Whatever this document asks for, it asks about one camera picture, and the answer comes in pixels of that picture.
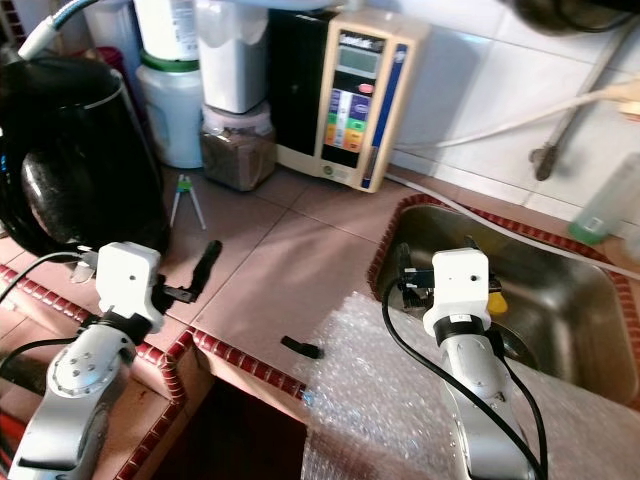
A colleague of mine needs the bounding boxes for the grey braided hose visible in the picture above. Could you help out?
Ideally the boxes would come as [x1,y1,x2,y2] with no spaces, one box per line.
[14,0,107,62]

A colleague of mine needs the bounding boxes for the clear bubble wrap sheet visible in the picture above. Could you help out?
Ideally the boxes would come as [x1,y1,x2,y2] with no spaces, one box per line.
[289,289,640,480]

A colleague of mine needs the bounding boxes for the white labelled bottle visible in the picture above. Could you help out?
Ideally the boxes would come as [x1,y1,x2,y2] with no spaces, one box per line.
[134,0,202,62]

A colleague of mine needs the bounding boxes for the thin white hose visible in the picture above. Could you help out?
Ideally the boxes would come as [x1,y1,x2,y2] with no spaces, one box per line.
[384,169,640,272]

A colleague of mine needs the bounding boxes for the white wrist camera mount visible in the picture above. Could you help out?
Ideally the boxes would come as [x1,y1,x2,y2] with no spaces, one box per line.
[421,247,492,342]
[94,242,164,332]

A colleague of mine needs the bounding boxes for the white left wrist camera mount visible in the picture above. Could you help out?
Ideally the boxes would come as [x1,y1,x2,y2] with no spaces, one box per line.
[94,242,164,332]

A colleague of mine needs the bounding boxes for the white jar green lid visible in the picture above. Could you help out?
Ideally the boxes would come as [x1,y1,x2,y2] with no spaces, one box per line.
[134,54,207,170]

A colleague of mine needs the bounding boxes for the small green metal tongs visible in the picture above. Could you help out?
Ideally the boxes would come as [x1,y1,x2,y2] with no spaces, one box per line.
[169,174,210,232]

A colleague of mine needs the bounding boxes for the black electric kettle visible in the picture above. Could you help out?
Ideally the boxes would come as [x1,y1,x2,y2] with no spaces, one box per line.
[0,54,172,257]

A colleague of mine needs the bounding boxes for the white hose with connector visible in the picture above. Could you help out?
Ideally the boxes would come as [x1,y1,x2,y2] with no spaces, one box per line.
[389,79,640,152]

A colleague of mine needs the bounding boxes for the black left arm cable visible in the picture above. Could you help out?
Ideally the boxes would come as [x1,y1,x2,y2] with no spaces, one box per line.
[0,251,102,306]

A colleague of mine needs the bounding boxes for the metal faucet pipe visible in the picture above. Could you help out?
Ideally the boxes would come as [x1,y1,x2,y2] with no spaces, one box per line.
[529,19,640,182]

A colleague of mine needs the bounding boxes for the clear bottle blue cap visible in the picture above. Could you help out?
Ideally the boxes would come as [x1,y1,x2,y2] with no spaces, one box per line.
[566,149,640,245]

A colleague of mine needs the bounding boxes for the dark hanging pan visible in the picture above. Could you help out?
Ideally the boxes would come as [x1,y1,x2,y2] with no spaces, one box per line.
[509,0,640,32]

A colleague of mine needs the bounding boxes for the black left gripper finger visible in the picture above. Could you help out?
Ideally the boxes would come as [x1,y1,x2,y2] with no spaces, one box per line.
[194,239,224,292]

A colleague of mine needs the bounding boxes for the beige water ionizer machine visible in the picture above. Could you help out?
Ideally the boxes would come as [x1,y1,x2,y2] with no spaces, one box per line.
[274,9,430,194]

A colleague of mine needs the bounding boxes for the translucent white plastic container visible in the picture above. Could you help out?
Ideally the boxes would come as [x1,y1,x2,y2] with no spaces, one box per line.
[194,0,272,115]

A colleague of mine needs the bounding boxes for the clear jar brown powder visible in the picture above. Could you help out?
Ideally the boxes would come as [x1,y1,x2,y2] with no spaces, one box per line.
[199,99,277,192]

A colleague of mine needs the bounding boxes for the stainless steel sink basin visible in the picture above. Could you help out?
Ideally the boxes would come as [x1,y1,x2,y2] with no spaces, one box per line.
[367,189,640,402]

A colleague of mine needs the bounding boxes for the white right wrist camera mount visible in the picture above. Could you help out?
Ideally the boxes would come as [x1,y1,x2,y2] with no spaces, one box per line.
[421,247,492,342]

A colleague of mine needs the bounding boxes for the small white plastic piece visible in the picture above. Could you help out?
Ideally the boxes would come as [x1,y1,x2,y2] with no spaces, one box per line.
[74,259,102,284]

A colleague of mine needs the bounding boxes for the small black clip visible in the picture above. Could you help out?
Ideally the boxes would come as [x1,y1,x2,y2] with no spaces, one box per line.
[279,336,325,360]

